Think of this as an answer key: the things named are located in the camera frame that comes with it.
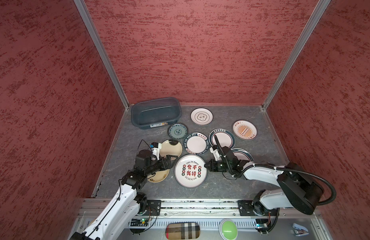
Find plaid pouch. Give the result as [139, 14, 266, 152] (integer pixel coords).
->
[165, 223, 201, 240]

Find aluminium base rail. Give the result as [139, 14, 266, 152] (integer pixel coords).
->
[116, 199, 332, 240]

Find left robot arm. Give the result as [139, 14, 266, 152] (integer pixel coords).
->
[70, 148, 178, 240]

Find cream plate lower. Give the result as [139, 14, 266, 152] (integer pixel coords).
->
[148, 170, 170, 183]

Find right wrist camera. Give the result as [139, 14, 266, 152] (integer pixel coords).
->
[210, 145, 221, 161]

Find blue translucent plastic bin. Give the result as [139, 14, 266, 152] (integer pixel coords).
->
[131, 97, 182, 130]

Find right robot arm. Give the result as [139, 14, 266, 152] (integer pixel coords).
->
[205, 145, 324, 216]

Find left aluminium corner post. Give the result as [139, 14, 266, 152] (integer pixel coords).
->
[74, 0, 130, 110]

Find green rim plate red ring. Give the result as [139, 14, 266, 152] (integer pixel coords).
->
[208, 128, 236, 150]

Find cream plate upper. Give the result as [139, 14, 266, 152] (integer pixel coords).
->
[160, 140, 183, 157]

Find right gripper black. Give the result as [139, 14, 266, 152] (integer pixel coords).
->
[203, 159, 232, 172]

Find white plate flower outline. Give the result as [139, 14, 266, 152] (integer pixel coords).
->
[191, 108, 214, 126]

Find white plate orange sunburst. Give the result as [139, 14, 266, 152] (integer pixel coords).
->
[233, 120, 258, 141]

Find aluminium corner post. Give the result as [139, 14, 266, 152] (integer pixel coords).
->
[74, 0, 130, 110]
[262, 0, 331, 112]

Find large white plate red characters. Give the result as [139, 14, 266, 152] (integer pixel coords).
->
[174, 155, 208, 188]

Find green rim plate steam logo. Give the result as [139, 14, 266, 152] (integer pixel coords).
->
[232, 148, 254, 162]

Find cream plate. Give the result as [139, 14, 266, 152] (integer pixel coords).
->
[148, 170, 170, 183]
[160, 140, 183, 157]

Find small teal patterned plate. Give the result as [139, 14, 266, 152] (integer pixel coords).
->
[168, 123, 188, 140]

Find circuit board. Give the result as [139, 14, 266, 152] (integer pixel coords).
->
[130, 219, 149, 228]
[255, 219, 272, 230]

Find white blue stapler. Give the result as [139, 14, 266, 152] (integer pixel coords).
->
[292, 223, 309, 237]

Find right circuit board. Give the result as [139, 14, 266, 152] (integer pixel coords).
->
[255, 219, 272, 230]

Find green round button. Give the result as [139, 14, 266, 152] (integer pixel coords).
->
[219, 219, 238, 240]

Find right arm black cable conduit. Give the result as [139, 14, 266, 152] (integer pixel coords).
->
[213, 134, 337, 233]

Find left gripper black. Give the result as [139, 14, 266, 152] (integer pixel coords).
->
[145, 155, 179, 176]

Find left circuit board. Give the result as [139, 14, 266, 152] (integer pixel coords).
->
[130, 219, 149, 228]

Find white plate green HAO SHI rim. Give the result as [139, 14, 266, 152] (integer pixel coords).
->
[184, 133, 210, 156]

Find right aluminium corner post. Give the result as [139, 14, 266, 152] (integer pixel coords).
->
[262, 0, 331, 112]

